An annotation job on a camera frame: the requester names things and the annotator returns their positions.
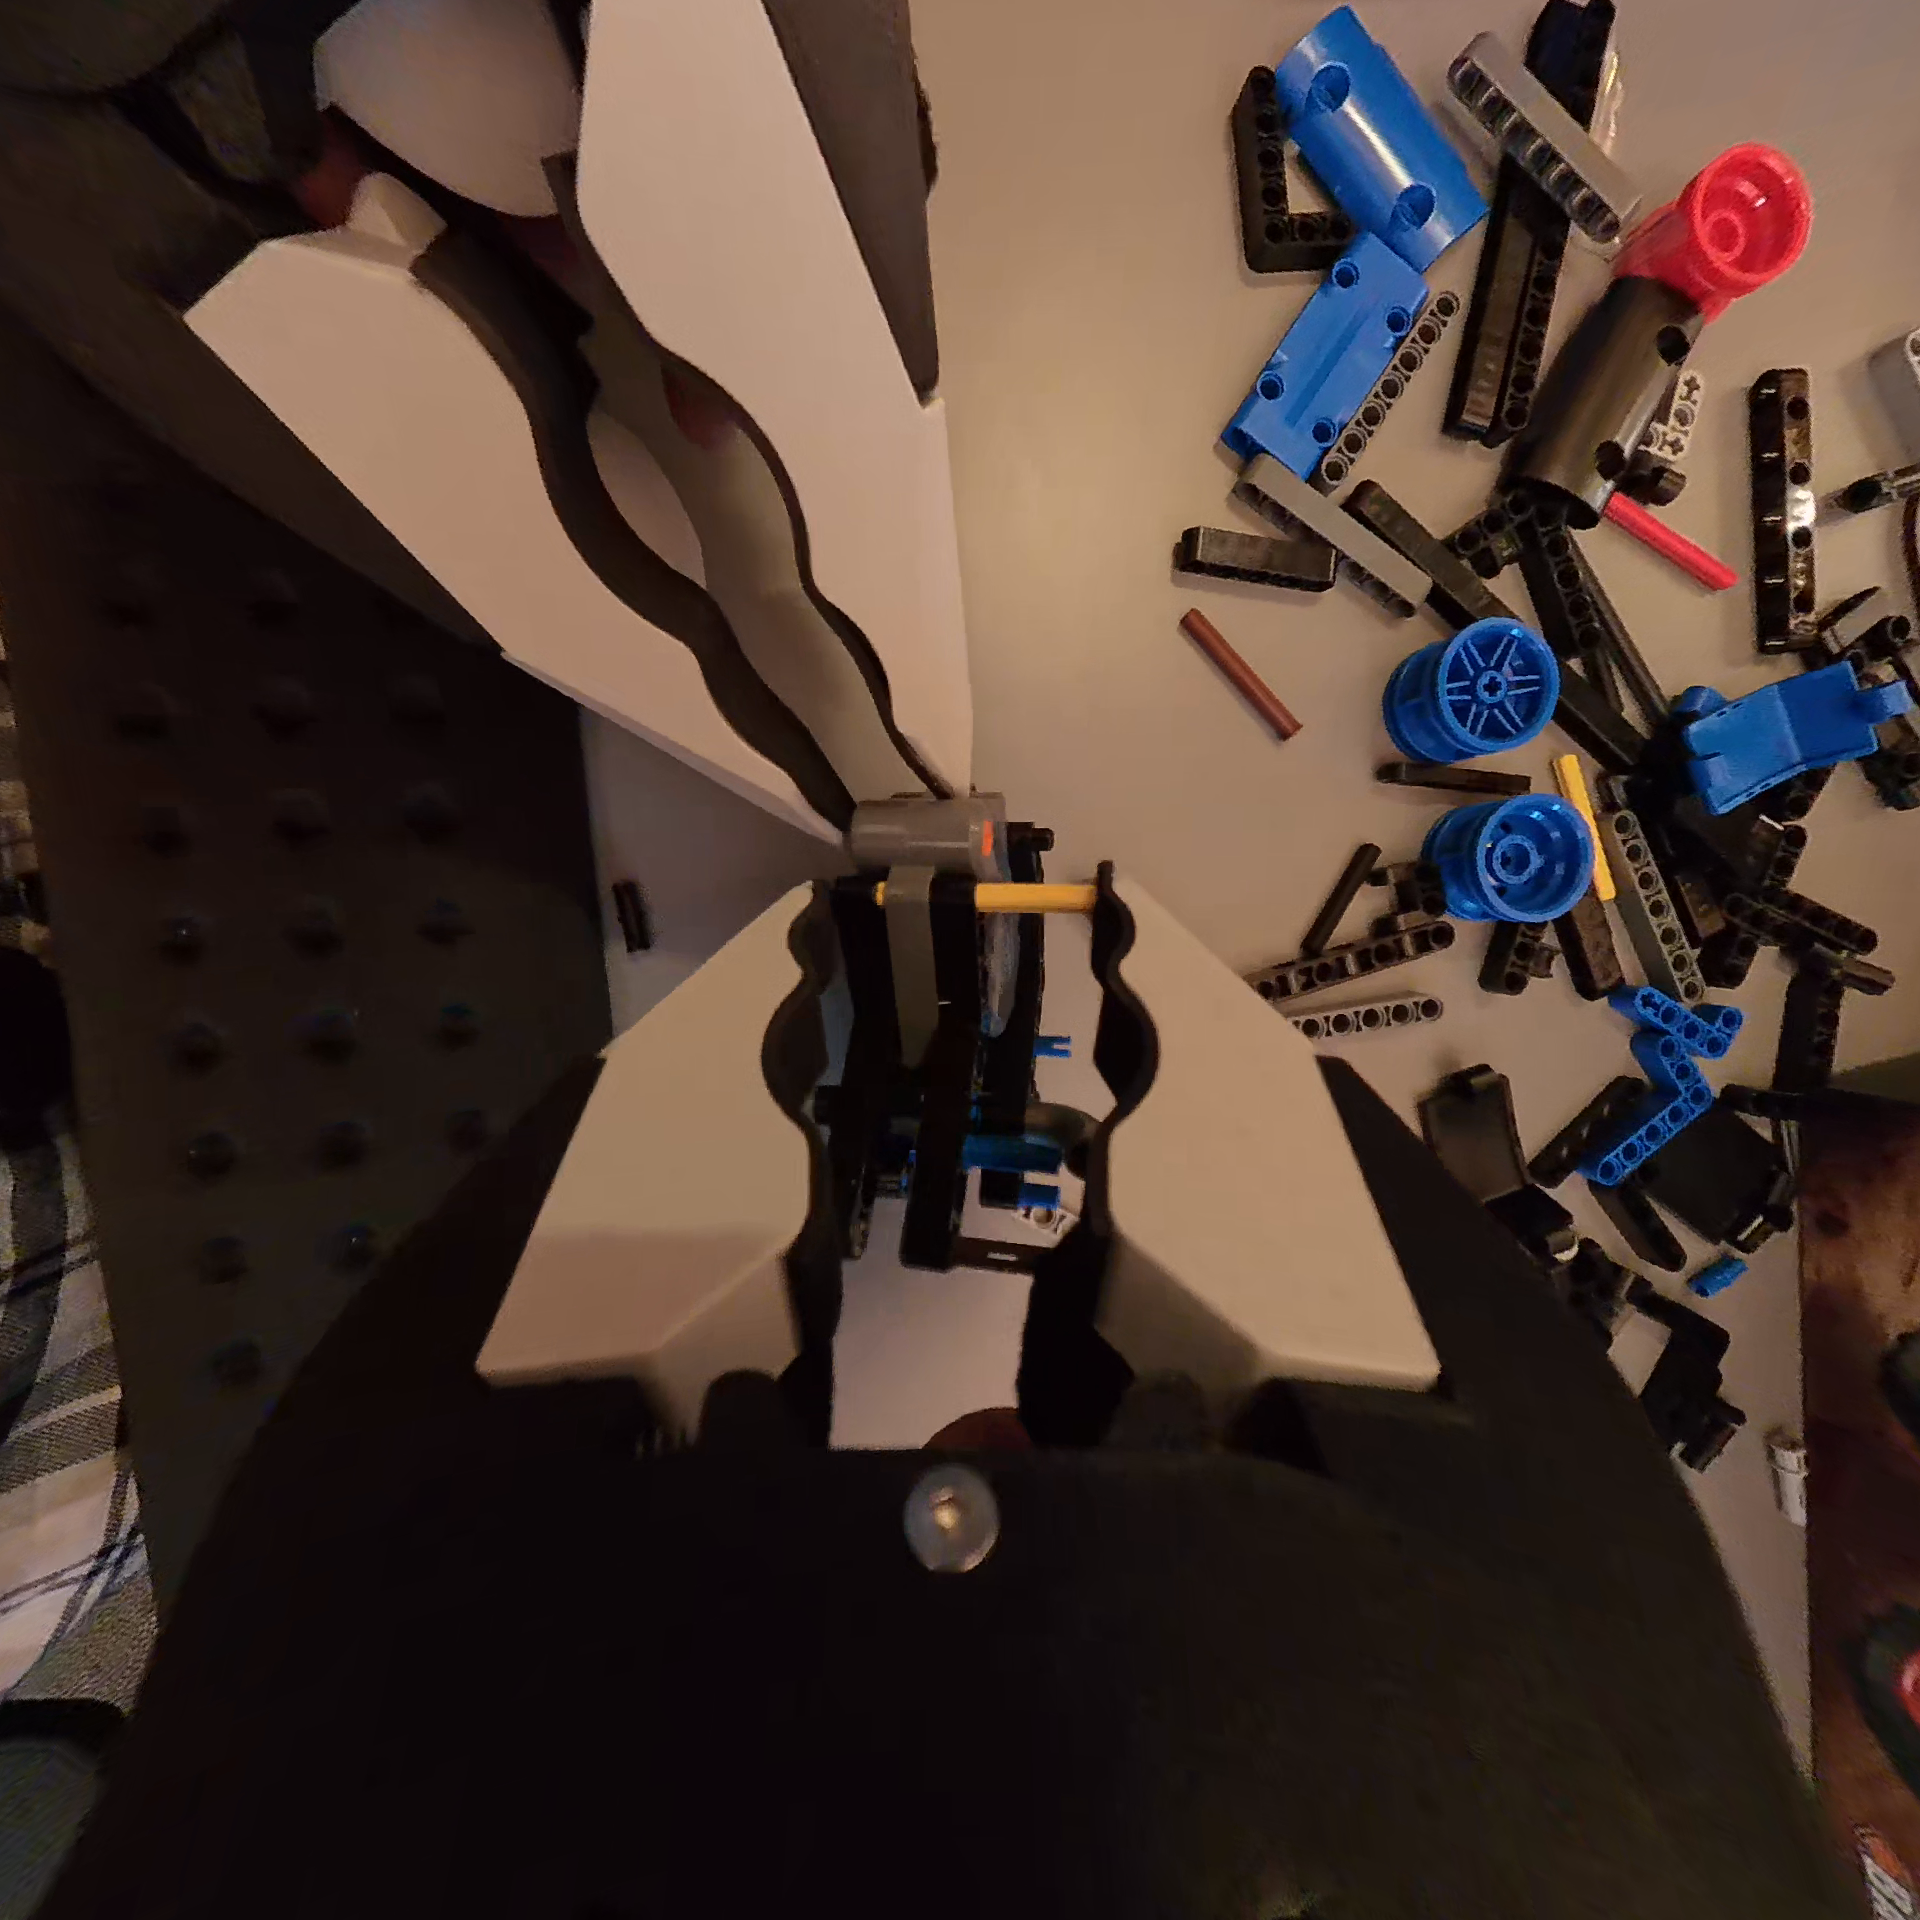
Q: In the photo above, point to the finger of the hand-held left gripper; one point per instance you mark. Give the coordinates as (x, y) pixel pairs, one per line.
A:
(424, 451)
(810, 300)

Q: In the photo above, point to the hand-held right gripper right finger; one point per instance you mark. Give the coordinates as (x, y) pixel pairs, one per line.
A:
(1274, 1216)

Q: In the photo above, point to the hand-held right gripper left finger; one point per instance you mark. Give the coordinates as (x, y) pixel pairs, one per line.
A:
(647, 1216)

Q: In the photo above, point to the partly built toy chassis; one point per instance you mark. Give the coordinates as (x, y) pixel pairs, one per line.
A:
(934, 1053)

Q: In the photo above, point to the yellow toy axle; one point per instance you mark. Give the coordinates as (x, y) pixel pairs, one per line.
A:
(1034, 896)
(1587, 825)

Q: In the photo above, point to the black square toy panel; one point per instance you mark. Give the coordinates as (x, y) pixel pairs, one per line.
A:
(1724, 1175)
(1475, 1142)

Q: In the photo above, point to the black toy axle pin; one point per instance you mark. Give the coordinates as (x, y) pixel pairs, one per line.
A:
(633, 916)

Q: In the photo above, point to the blue angled toy beam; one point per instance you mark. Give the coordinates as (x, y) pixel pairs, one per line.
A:
(1652, 1117)
(1680, 1021)

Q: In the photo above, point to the blue toy pin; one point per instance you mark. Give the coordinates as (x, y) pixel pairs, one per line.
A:
(1716, 1278)

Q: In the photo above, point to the black dimpled mat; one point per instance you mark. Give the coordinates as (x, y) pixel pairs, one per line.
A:
(303, 901)

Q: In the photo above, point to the blue curved toy panel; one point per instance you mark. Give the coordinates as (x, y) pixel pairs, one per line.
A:
(1373, 135)
(1320, 352)

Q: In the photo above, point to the brown toy axle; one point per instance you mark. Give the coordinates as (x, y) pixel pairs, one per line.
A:
(1241, 669)

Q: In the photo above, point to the blue spoked toy wheel rim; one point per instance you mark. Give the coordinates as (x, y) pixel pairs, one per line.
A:
(1470, 692)

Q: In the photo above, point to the white toy axle pin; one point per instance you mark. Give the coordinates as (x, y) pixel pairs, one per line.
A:
(1788, 1470)

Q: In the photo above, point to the person's plaid shirt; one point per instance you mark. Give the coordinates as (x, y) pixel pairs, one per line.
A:
(62, 1352)

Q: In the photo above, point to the printed toy truck box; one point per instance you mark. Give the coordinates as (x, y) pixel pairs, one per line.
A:
(1862, 1352)

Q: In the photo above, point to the blue toy fender piece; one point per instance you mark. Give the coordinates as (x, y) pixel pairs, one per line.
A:
(1774, 742)

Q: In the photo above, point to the pile of black toy beams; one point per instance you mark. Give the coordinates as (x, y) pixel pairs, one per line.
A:
(1514, 345)

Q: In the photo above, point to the dark grey toy beam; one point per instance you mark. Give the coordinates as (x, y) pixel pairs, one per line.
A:
(1545, 135)

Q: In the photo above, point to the red toy axle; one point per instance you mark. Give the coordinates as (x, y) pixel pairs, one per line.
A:
(1668, 542)

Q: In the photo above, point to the black toy cylinder piece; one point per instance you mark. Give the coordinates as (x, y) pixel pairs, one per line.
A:
(1596, 395)

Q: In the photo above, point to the light grey toy beam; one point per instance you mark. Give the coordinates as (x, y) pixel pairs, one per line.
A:
(1677, 411)

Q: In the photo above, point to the red toy wheel rim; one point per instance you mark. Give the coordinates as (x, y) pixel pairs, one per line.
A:
(1724, 225)

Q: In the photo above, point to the grey angled toy beam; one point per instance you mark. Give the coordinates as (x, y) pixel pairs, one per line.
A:
(1896, 370)

